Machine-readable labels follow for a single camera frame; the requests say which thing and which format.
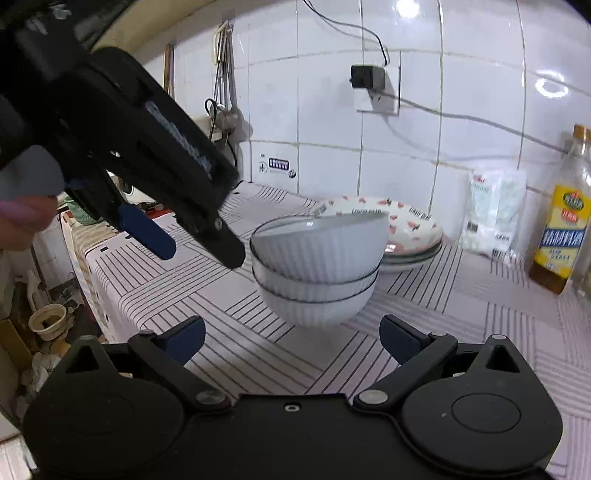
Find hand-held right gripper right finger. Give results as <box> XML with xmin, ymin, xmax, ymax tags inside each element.
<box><xmin>352</xmin><ymin>315</ymin><xmax>523</xmax><ymax>413</ymax></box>

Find white bunny carrot plate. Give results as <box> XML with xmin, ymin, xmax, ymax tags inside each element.
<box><xmin>308</xmin><ymin>195</ymin><xmax>444</xmax><ymax>256</ymax></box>

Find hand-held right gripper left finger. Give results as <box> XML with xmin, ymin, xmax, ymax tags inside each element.
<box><xmin>65</xmin><ymin>316</ymin><xmax>232</xmax><ymax>413</ymax></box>

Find white wall socket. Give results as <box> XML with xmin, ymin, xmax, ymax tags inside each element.
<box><xmin>353</xmin><ymin>85</ymin><xmax>400</xmax><ymax>116</ymax></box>

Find green plastic basket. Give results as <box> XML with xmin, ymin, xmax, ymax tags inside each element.
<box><xmin>59</xmin><ymin>194</ymin><xmax>108</xmax><ymax>227</ymax></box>

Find beige round pot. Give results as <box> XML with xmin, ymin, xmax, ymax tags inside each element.
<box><xmin>28</xmin><ymin>303</ymin><xmax>68</xmax><ymax>342</ymax></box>

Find hanging metal utensils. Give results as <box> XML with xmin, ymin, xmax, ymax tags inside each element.
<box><xmin>203</xmin><ymin>21</ymin><xmax>242</xmax><ymax>145</ymax></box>

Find black power adapter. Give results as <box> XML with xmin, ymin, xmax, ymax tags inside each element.
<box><xmin>350</xmin><ymin>65</ymin><xmax>387</xmax><ymax>91</ymax></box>

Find white powder bag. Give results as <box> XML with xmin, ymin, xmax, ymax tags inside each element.
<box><xmin>458</xmin><ymin>167</ymin><xmax>527</xmax><ymax>265</ymax></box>

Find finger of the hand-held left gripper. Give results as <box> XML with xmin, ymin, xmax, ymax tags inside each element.
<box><xmin>178</xmin><ymin>203</ymin><xmax>246</xmax><ymax>270</ymax></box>
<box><xmin>107</xmin><ymin>198</ymin><xmax>177</xmax><ymax>260</ymax></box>

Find white ribbed bowl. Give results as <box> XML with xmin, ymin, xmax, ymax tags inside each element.
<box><xmin>252</xmin><ymin>264</ymin><xmax>380</xmax><ymax>304</ymax></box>
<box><xmin>259</xmin><ymin>281</ymin><xmax>377</xmax><ymax>328</ymax></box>
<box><xmin>249</xmin><ymin>211</ymin><xmax>389</xmax><ymax>283</ymax></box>

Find black adapter cable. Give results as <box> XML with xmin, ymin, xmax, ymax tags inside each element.
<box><xmin>302</xmin><ymin>0</ymin><xmax>390</xmax><ymax>68</ymax></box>

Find person's left hand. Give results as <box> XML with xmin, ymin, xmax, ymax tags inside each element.
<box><xmin>0</xmin><ymin>194</ymin><xmax>59</xmax><ymax>253</ymax></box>

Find yellow label cooking bottle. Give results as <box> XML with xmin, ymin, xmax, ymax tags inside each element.
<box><xmin>529</xmin><ymin>124</ymin><xmax>591</xmax><ymax>295</ymax></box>

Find pink rimmed white plate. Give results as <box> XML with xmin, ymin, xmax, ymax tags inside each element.
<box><xmin>382</xmin><ymin>233</ymin><xmax>444</xmax><ymax>260</ymax></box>

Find striped grey tablecloth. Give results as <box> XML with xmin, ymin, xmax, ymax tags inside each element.
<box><xmin>62</xmin><ymin>182</ymin><xmax>591</xmax><ymax>462</ymax></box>

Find dark wall cable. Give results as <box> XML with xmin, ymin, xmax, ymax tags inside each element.
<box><xmin>396</xmin><ymin>95</ymin><xmax>575</xmax><ymax>154</ymax></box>

